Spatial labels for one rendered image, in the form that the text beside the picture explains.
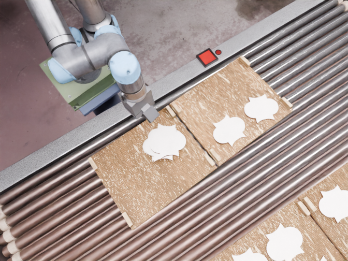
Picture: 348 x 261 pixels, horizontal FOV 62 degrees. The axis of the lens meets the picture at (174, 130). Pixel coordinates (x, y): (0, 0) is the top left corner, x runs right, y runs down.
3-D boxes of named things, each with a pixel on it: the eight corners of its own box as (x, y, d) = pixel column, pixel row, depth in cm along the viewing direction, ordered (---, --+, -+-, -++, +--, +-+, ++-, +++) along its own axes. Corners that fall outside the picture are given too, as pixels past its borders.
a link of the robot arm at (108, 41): (77, 34, 81) (92, 64, 77) (114, 17, 82) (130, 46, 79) (87, 51, 88) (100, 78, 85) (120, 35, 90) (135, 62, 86)
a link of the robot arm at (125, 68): (129, 42, 77) (143, 67, 74) (136, 65, 87) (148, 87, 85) (102, 55, 76) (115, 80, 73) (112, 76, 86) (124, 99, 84)
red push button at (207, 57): (198, 57, 140) (198, 55, 139) (208, 51, 141) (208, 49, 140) (205, 66, 138) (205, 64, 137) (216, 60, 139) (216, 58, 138)
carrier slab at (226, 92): (169, 105, 131) (169, 104, 129) (239, 58, 138) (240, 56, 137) (218, 167, 120) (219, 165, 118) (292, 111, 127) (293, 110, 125)
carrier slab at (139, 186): (88, 159, 123) (87, 158, 122) (167, 106, 131) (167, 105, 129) (133, 230, 112) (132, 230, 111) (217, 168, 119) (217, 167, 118)
